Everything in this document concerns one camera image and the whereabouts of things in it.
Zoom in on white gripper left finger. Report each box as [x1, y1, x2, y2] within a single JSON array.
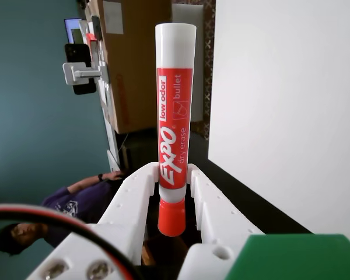
[[26, 162, 160, 280]]

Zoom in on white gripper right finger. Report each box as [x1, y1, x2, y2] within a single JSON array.
[[177, 163, 265, 280]]

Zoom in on red Expo marker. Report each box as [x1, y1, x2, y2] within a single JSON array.
[[155, 22, 198, 237]]

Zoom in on person's hand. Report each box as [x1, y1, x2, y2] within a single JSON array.
[[103, 170, 126, 182]]

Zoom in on person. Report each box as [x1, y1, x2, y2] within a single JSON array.
[[0, 171, 123, 257]]

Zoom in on cardboard box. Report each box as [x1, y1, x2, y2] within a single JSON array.
[[96, 0, 173, 135]]

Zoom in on white phone holder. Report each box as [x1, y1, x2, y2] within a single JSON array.
[[62, 61, 109, 86]]

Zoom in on black phone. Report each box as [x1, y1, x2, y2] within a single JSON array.
[[64, 43, 97, 96]]

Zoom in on computer monitor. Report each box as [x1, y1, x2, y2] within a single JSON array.
[[64, 17, 86, 45]]

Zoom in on red black servo cable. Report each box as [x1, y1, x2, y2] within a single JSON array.
[[0, 204, 144, 280]]

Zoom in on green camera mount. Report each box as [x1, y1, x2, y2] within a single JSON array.
[[223, 233, 350, 280]]

